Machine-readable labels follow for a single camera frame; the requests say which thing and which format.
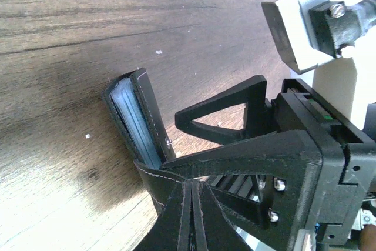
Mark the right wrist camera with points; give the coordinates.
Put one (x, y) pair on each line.
(294, 35)

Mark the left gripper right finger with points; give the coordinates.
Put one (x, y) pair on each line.
(212, 230)

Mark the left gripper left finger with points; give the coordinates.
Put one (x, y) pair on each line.
(172, 228)

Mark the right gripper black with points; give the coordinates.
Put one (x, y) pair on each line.
(318, 168)

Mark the black leather card holder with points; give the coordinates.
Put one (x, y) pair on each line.
(133, 107)

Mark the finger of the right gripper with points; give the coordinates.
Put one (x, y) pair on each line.
(238, 113)

